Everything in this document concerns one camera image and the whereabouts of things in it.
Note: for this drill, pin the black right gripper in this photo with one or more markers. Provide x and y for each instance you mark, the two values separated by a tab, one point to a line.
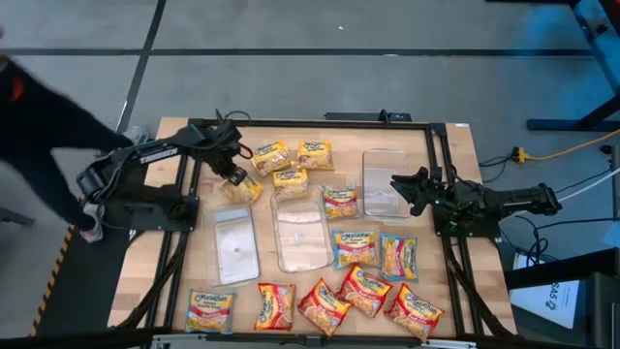
438	196

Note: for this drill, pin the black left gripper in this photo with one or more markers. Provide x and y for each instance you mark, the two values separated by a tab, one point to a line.
225	162

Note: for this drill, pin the blue Maruchan noodle packet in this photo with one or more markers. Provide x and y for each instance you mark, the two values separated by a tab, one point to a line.
340	202
398	258
355	248
209	311

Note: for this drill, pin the red Maruchan noodle packet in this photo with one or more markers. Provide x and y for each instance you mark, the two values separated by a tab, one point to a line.
413	311
323	307
275	306
364	291

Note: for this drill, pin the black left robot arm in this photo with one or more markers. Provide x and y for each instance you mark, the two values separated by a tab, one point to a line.
155	152

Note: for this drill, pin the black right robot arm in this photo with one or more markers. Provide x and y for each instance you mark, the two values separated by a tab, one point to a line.
523	201

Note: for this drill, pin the black bar device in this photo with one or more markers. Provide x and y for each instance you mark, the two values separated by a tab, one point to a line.
368	117

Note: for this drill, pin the black hazard-striped floor mat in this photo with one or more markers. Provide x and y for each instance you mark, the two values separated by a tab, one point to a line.
87	291

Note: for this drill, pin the person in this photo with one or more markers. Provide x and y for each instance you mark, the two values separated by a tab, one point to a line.
39	121

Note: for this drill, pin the light blue sheet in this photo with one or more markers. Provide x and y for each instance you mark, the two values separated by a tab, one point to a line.
614	235

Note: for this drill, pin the black box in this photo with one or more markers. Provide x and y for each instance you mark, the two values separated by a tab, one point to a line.
603	310

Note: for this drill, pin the black aluminium table frame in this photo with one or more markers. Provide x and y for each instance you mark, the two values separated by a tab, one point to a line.
310	123

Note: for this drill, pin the black desk frame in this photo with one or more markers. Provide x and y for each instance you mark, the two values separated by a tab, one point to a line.
571	124

